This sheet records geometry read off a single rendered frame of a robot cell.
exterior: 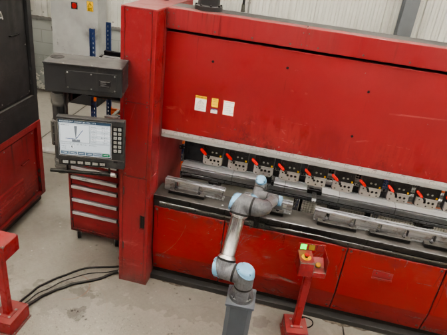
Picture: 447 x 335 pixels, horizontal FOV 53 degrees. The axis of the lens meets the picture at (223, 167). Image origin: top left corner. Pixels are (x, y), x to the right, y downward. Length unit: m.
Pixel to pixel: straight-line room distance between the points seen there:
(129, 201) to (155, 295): 0.88
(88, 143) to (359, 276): 2.28
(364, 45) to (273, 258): 1.76
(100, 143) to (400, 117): 2.04
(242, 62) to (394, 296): 2.16
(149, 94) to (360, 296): 2.28
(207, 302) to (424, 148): 2.11
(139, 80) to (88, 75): 0.37
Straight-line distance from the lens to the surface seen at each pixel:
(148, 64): 3.13
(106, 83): 2.99
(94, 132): 3.11
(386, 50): 3.10
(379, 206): 3.84
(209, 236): 3.68
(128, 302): 3.92
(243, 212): 2.71
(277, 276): 3.79
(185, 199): 3.57
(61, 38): 7.86
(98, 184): 4.13
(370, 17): 7.34
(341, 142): 3.28
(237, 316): 2.90
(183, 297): 3.97
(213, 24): 3.14
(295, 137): 3.27
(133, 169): 3.46
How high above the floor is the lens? 2.73
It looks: 27 degrees down
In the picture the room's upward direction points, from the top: 7 degrees clockwise
